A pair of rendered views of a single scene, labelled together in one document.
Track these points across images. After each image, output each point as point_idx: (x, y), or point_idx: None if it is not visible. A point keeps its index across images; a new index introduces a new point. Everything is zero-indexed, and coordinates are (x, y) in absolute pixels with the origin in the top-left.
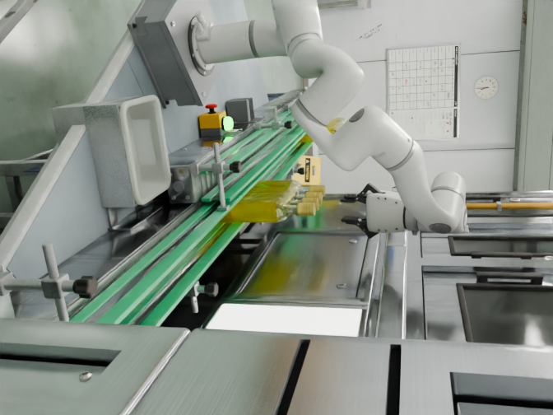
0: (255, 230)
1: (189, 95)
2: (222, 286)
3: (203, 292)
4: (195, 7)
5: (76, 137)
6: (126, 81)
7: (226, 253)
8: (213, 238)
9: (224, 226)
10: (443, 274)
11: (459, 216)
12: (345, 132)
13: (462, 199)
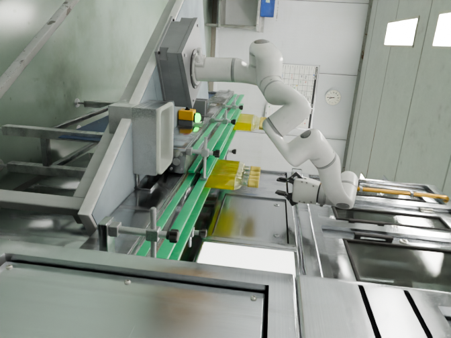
0: None
1: (184, 100)
2: (195, 228)
3: (197, 235)
4: (194, 43)
5: (127, 127)
6: (150, 89)
7: None
8: None
9: None
10: (333, 231)
11: (354, 199)
12: (297, 143)
13: (356, 189)
